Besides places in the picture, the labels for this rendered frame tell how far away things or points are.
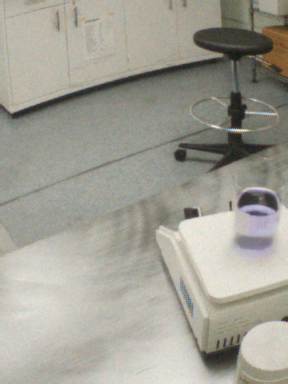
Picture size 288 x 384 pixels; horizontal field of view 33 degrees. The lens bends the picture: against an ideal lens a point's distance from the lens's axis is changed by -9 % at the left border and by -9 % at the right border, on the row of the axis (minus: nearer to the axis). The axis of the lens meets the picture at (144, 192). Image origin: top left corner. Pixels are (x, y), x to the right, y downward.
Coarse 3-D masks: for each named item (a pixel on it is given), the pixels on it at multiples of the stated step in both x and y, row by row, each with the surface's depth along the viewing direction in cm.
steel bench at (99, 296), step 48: (192, 192) 71; (48, 240) 63; (96, 240) 63; (144, 240) 63; (0, 288) 55; (48, 288) 56; (96, 288) 55; (144, 288) 55; (0, 336) 48; (48, 336) 49; (96, 336) 49; (144, 336) 49; (192, 336) 48
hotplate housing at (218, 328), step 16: (160, 240) 58; (176, 240) 51; (176, 256) 50; (176, 272) 51; (192, 272) 47; (176, 288) 53; (192, 288) 45; (192, 304) 46; (208, 304) 43; (224, 304) 42; (240, 304) 42; (256, 304) 43; (272, 304) 43; (192, 320) 47; (208, 320) 42; (224, 320) 42; (240, 320) 43; (256, 320) 43; (272, 320) 44; (208, 336) 43; (224, 336) 44; (240, 336) 44; (208, 352) 44
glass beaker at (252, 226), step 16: (256, 160) 46; (240, 176) 45; (256, 176) 46; (272, 176) 45; (240, 192) 43; (256, 192) 41; (272, 192) 41; (240, 208) 43; (256, 208) 42; (272, 208) 42; (240, 224) 44; (256, 224) 43; (272, 224) 43; (240, 240) 45; (256, 240) 44; (272, 240) 45
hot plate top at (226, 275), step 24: (216, 216) 51; (192, 240) 48; (216, 240) 48; (192, 264) 46; (216, 264) 45; (240, 264) 44; (264, 264) 44; (216, 288) 42; (240, 288) 42; (264, 288) 42
